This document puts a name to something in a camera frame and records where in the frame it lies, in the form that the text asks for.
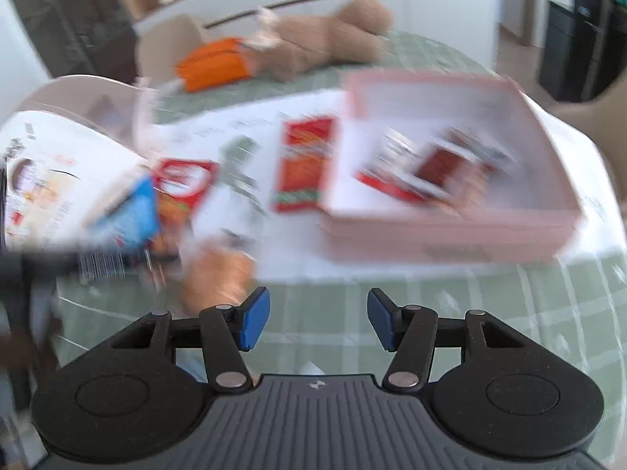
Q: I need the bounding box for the small bread packet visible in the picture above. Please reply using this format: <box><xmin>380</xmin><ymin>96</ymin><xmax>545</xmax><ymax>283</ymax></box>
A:
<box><xmin>154</xmin><ymin>193</ymin><xmax>194</xmax><ymax>250</ymax></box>

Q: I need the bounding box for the red and white snack packet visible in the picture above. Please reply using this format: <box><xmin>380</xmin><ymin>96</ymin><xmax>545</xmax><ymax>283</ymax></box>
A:
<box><xmin>154</xmin><ymin>157</ymin><xmax>219</xmax><ymax>206</ymax></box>

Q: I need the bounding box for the bread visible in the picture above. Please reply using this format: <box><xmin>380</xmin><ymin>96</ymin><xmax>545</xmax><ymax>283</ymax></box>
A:
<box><xmin>78</xmin><ymin>242</ymin><xmax>258</xmax><ymax>314</ymax></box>

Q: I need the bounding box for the black water dispenser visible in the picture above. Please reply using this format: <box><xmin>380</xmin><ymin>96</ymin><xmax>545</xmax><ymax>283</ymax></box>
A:
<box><xmin>539</xmin><ymin>0</ymin><xmax>605</xmax><ymax>103</ymax></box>

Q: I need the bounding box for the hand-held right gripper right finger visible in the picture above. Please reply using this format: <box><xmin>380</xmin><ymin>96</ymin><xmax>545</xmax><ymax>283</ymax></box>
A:
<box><xmin>367</xmin><ymin>287</ymin><xmax>532</xmax><ymax>393</ymax></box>

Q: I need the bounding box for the orange tissue pack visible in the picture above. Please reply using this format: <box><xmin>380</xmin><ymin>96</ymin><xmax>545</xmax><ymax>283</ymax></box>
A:
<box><xmin>176</xmin><ymin>38</ymin><xmax>253</xmax><ymax>93</ymax></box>

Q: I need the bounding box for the white sideboard cabinet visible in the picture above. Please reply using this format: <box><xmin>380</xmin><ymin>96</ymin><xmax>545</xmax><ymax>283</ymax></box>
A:
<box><xmin>132</xmin><ymin>0</ymin><xmax>500</xmax><ymax>69</ymax></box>

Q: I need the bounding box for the beige chair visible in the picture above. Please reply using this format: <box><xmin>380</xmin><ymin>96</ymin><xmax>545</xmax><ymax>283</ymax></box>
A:
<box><xmin>551</xmin><ymin>71</ymin><xmax>627</xmax><ymax>216</ymax></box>
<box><xmin>134</xmin><ymin>14</ymin><xmax>209</xmax><ymax>84</ymax></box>

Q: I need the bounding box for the pink cardboard box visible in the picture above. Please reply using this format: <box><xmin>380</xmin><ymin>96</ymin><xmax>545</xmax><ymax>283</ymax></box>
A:
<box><xmin>318</xmin><ymin>69</ymin><xmax>586</xmax><ymax>266</ymax></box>

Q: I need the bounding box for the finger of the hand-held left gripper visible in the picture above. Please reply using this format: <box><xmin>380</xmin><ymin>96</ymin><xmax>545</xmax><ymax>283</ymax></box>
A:
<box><xmin>0</xmin><ymin>249</ymin><xmax>84</xmax><ymax>277</ymax></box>

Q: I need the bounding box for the red packet with green edge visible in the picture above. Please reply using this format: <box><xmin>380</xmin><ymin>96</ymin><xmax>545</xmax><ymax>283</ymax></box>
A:
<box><xmin>272</xmin><ymin>115</ymin><xmax>336</xmax><ymax>213</ymax></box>

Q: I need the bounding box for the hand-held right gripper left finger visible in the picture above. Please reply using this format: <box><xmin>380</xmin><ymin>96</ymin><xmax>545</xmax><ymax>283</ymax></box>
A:
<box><xmin>105</xmin><ymin>287</ymin><xmax>272</xmax><ymax>393</ymax></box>

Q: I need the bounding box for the dark glass-door cabinet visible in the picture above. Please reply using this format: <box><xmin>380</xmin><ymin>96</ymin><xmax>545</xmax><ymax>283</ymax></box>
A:
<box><xmin>10</xmin><ymin>0</ymin><xmax>138</xmax><ymax>79</ymax></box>

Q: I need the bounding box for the blue snack packet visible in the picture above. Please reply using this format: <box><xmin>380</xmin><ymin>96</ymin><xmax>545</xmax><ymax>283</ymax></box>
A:
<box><xmin>88</xmin><ymin>174</ymin><xmax>162</xmax><ymax>250</ymax></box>

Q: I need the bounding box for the clear packet of dark jerky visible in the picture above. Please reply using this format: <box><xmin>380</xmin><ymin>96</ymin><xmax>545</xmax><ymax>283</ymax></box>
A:
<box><xmin>382</xmin><ymin>127</ymin><xmax>515</xmax><ymax>201</ymax></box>

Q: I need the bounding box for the white gift bag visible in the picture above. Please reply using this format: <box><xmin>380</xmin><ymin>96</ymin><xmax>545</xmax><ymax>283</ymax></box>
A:
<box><xmin>0</xmin><ymin>74</ymin><xmax>162</xmax><ymax>250</ymax></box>

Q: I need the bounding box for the brown plush toy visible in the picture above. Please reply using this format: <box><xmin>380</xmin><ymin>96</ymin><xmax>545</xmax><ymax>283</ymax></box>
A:
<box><xmin>245</xmin><ymin>0</ymin><xmax>395</xmax><ymax>81</ymax></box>

